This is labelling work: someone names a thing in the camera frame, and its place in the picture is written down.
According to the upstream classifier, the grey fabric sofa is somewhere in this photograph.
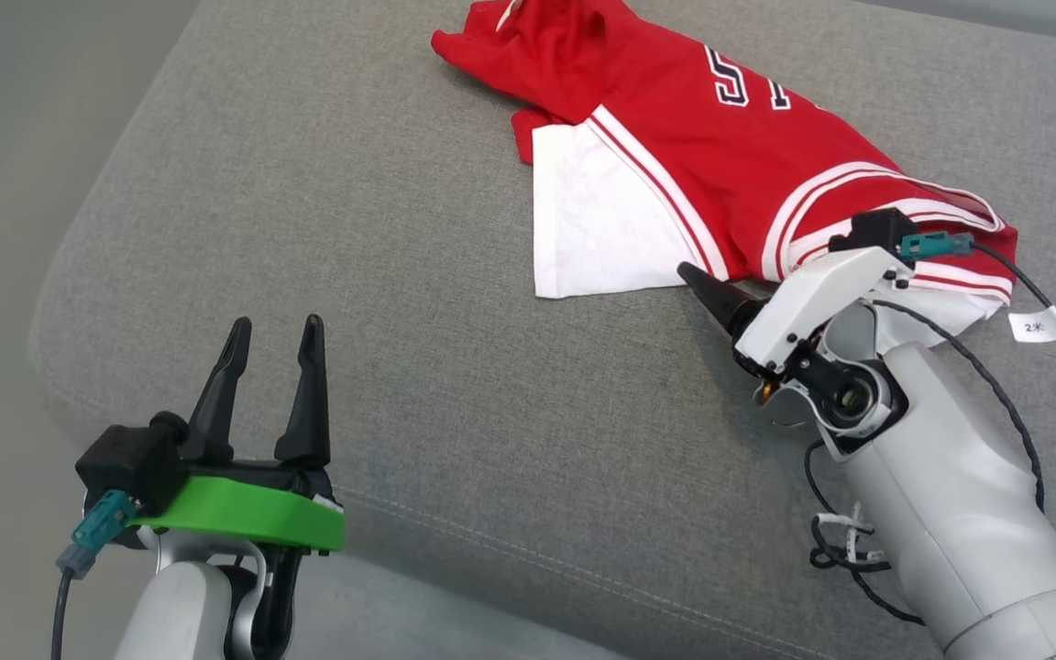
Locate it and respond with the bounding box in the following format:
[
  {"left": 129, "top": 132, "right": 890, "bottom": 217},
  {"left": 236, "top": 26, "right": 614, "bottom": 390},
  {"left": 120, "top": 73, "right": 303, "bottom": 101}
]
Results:
[{"left": 28, "top": 0, "right": 1056, "bottom": 660}]

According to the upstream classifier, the left camera cable teal plug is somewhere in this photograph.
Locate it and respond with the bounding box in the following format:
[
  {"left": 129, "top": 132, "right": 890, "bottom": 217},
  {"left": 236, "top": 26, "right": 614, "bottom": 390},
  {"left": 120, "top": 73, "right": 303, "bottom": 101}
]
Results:
[{"left": 51, "top": 490, "right": 139, "bottom": 660}]

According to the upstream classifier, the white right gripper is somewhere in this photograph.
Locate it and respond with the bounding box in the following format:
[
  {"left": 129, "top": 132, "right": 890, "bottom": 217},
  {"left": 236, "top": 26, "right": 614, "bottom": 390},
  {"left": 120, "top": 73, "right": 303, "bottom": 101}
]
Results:
[{"left": 676, "top": 246, "right": 914, "bottom": 377}]

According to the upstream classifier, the white cable label tag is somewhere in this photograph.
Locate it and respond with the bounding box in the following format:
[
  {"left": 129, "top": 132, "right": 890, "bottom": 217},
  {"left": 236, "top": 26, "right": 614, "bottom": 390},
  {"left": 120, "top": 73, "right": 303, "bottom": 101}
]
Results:
[{"left": 1009, "top": 305, "right": 1056, "bottom": 345}]

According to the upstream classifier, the red Bulls 23 jersey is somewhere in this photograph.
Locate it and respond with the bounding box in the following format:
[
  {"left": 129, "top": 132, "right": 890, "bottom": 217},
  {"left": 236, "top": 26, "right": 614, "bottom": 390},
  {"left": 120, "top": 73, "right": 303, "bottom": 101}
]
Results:
[{"left": 432, "top": 0, "right": 1019, "bottom": 349}]

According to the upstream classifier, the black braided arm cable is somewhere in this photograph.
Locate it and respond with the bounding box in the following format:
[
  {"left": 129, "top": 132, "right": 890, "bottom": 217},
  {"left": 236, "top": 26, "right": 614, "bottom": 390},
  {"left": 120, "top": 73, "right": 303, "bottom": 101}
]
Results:
[{"left": 867, "top": 298, "right": 1047, "bottom": 514}]

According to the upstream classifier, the thin black cable loop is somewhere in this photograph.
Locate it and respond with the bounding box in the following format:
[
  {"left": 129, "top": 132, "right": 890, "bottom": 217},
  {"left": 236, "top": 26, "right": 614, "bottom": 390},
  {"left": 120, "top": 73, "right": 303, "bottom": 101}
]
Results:
[{"left": 803, "top": 438, "right": 928, "bottom": 626}]

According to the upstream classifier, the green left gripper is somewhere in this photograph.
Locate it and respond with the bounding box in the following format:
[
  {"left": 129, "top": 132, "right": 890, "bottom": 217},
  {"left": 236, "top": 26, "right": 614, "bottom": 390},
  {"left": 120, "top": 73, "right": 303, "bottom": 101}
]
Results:
[{"left": 129, "top": 314, "right": 346, "bottom": 556}]

